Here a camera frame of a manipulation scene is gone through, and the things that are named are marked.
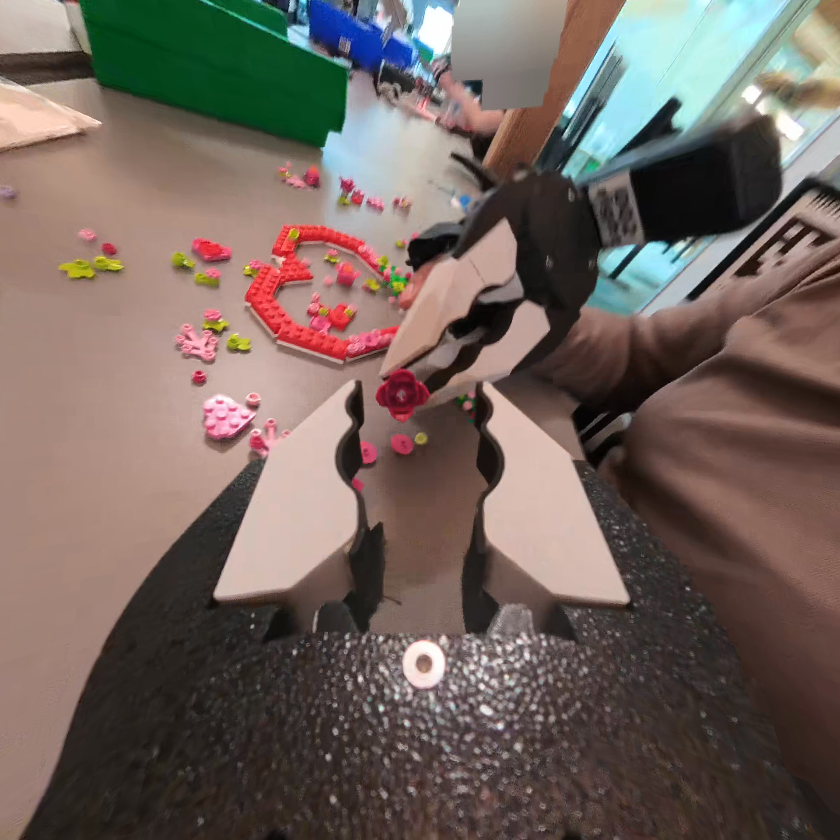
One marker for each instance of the green plastic bin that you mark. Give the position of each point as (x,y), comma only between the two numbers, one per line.
(216,79)

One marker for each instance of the magenta round lego plate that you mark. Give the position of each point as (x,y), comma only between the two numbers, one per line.
(401,444)

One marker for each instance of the person's right forearm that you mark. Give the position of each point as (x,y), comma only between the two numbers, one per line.
(630,354)

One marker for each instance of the person's right hand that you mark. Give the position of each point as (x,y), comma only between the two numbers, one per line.
(412,289)

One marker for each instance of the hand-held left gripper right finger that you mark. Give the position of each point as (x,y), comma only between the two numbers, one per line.
(551,525)

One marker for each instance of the clear plastic bag with sheet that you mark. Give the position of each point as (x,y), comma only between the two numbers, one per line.
(39,118)

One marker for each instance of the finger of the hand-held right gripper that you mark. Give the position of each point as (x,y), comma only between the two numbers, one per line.
(446,295)
(518,348)

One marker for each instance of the scattered small lego pieces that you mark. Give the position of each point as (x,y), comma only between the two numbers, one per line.
(79,268)

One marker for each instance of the pink heart lego plate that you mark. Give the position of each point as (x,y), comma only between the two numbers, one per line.
(226,420)

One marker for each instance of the red heart lego frame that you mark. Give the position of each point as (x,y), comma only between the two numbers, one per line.
(269,295)

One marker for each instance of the wooden pillar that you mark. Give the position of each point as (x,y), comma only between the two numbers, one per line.
(587,59)

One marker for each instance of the magenta rose with lavender stud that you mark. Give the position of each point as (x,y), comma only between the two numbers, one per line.
(400,392)

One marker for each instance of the blue plastic bin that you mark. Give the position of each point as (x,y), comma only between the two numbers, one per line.
(341,29)

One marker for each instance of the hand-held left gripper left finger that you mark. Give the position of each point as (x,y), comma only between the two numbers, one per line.
(289,525)

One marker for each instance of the pink branch lego piece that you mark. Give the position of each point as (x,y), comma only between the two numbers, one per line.
(197,342)
(266,438)

